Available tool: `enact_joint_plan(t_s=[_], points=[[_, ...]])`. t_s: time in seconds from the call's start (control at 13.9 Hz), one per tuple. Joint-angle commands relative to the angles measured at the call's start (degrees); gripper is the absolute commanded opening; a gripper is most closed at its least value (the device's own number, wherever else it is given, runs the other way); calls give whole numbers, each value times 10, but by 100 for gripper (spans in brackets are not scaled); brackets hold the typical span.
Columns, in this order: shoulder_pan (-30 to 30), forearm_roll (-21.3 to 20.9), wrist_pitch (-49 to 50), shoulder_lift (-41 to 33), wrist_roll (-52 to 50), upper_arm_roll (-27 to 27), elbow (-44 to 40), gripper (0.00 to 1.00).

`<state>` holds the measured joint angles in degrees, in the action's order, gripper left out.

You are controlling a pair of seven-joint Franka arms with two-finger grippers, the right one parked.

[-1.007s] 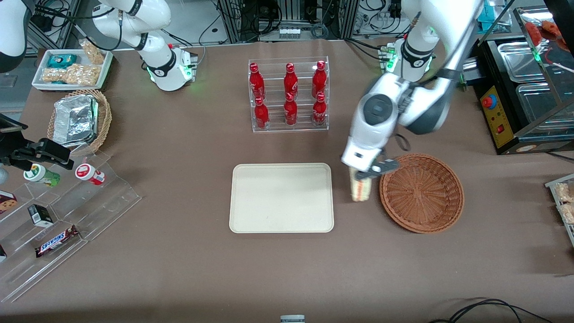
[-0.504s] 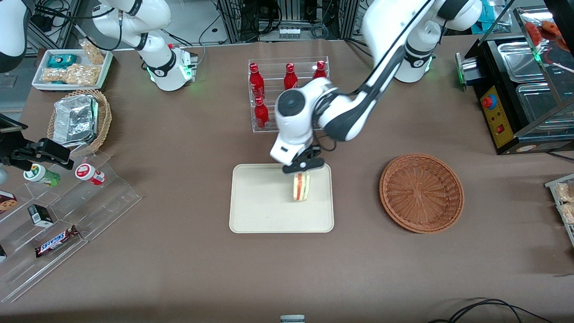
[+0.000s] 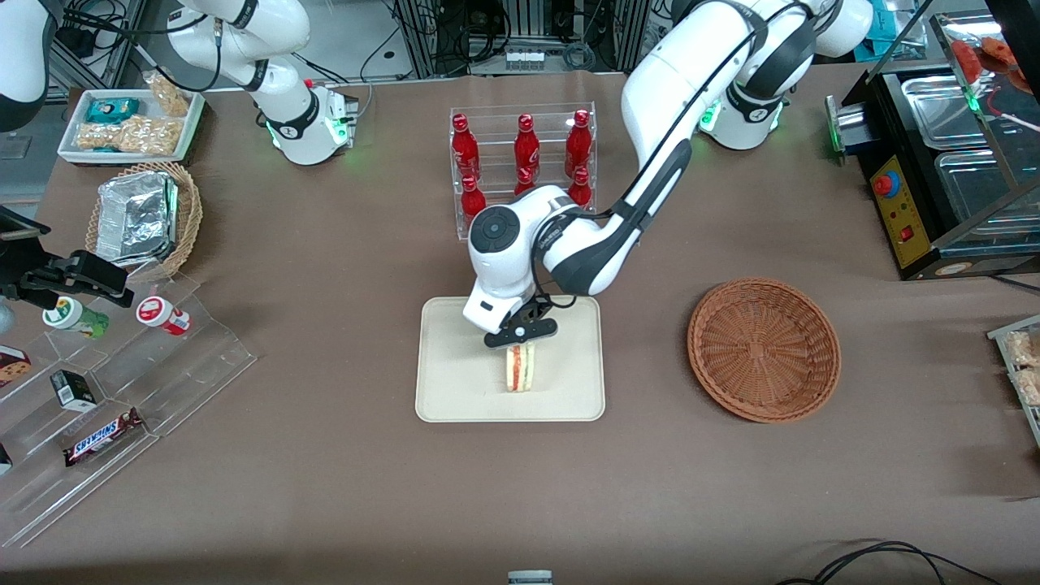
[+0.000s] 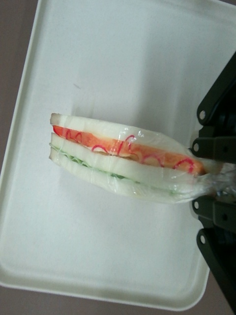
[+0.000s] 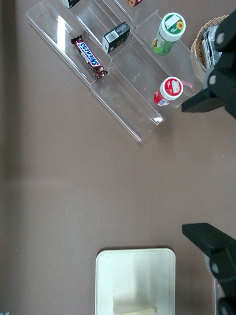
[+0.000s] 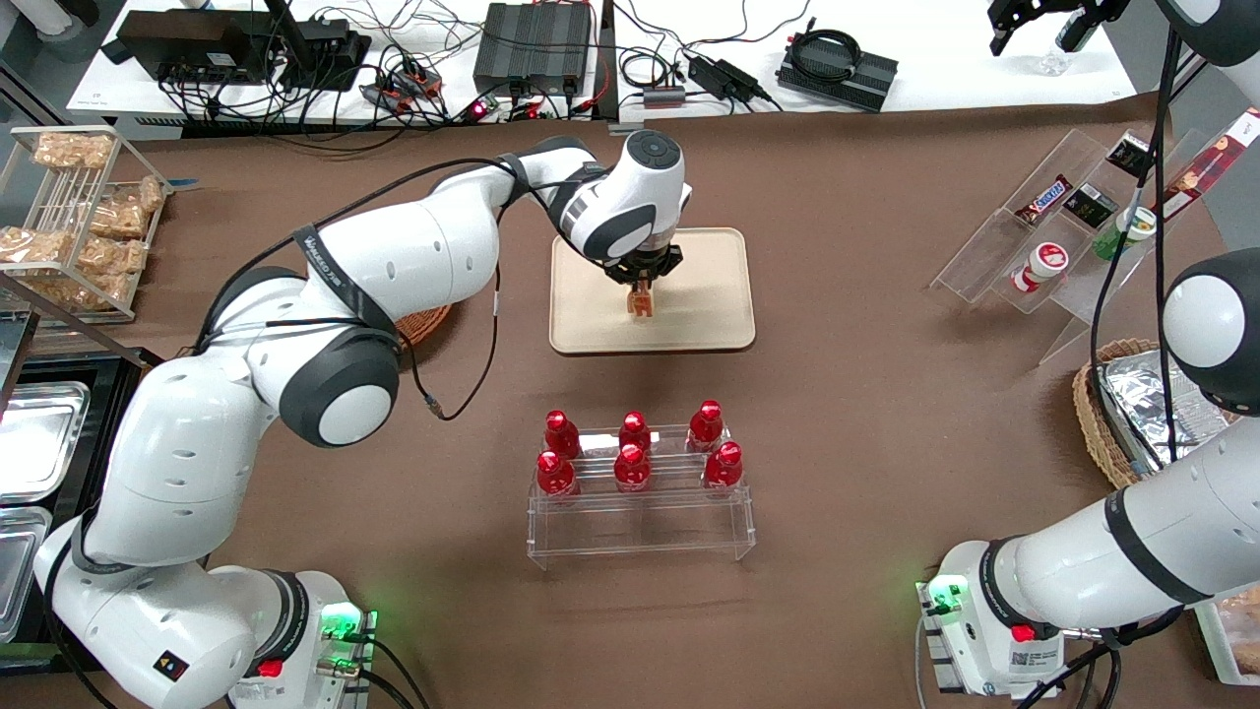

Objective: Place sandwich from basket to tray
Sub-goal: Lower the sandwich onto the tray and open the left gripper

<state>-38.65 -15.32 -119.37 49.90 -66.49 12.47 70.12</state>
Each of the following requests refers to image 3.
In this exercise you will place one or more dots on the orange fried food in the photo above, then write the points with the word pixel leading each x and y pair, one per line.
pixel 983 58

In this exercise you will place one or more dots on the triangular sandwich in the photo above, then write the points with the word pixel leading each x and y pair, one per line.
pixel 520 370

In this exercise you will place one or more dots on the clear acrylic bottle rack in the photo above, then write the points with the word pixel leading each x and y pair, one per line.
pixel 496 122

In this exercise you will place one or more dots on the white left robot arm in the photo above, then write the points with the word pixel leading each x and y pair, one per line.
pixel 650 89

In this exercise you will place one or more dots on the large peanut snack bag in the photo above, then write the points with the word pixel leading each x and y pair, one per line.
pixel 130 136

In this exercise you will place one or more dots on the aluminium foil container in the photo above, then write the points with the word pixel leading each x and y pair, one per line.
pixel 134 219

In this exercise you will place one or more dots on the teal plastic packet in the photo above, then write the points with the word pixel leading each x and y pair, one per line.
pixel 881 20

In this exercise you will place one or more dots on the clear cereal snack bag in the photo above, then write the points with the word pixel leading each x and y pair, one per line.
pixel 1024 349
pixel 1029 386

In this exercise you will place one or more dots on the tan oval wicker basket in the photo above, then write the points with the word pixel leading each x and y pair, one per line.
pixel 188 219

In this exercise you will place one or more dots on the cream rectangular plastic tray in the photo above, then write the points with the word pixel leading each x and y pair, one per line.
pixel 455 374

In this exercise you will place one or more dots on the red cola bottle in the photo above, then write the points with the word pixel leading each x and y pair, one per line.
pixel 578 145
pixel 464 150
pixel 525 180
pixel 471 199
pixel 526 146
pixel 579 188

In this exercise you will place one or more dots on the clear acrylic stepped shelf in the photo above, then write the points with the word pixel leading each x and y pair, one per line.
pixel 187 374

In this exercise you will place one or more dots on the snickers chocolate bar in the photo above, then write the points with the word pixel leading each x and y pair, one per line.
pixel 101 439

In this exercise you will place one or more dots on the white snack tray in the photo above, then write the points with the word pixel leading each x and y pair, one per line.
pixel 73 146

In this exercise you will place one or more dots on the white power strip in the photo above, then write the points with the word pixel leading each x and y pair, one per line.
pixel 525 58

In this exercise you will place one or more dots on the small peanut snack bag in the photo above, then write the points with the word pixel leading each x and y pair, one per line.
pixel 169 96

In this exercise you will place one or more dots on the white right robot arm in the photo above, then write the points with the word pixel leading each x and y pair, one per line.
pixel 284 122

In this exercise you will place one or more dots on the teal snack packet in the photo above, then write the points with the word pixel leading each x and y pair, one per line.
pixel 112 110

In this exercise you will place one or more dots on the steel warmer pan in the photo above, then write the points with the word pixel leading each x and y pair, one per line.
pixel 975 187
pixel 946 110

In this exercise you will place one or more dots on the white tray with cereal bags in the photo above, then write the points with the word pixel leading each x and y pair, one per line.
pixel 1025 426

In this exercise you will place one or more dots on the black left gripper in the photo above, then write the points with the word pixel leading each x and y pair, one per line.
pixel 539 308

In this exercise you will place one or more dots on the black food warmer display case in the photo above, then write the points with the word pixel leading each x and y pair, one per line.
pixel 918 236

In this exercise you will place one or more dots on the green yoghurt drink bottle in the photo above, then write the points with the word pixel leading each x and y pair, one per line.
pixel 75 317

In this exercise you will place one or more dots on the brown chocolate cookie box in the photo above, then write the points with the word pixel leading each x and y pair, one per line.
pixel 12 366

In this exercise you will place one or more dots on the small black box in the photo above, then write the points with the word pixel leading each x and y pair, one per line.
pixel 75 390

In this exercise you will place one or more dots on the red yoghurt drink bottle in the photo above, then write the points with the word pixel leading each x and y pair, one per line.
pixel 162 315

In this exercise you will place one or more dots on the grey device at table edge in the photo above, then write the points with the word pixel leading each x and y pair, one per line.
pixel 530 578

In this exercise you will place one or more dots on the brown round wicker basket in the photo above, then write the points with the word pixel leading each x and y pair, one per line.
pixel 764 349

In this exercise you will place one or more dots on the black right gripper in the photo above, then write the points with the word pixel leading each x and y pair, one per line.
pixel 50 275

